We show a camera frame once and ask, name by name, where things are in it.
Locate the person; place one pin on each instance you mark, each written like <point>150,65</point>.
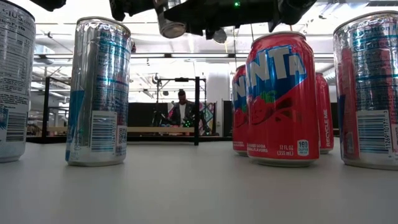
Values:
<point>183,109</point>

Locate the wooden shelf board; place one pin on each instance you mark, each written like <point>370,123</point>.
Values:
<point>155,129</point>

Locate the colourful patterned panel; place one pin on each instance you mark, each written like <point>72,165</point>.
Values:
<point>207,118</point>

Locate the round ceiling fixture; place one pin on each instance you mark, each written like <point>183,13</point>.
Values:
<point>220,39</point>

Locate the red Fanta strawberry can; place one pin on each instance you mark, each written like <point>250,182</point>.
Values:
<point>239,124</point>
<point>325,124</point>
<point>280,109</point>

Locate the slim silver can black lid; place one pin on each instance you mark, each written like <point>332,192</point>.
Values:
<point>171,28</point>
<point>15,93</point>

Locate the black background gantry frame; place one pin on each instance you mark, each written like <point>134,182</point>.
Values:
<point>182,79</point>

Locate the black metal shelf frame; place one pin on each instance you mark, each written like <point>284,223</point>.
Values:
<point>196,124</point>

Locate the grey table mat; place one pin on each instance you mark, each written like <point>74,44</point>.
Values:
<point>199,193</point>

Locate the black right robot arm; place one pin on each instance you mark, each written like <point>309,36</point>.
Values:
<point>295,11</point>

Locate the black partition panel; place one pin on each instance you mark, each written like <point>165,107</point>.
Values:
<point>143,114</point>

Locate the slim silver blue can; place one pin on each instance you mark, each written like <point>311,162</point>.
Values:
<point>99,93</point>
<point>367,93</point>

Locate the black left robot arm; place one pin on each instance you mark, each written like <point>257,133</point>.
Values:
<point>49,3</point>

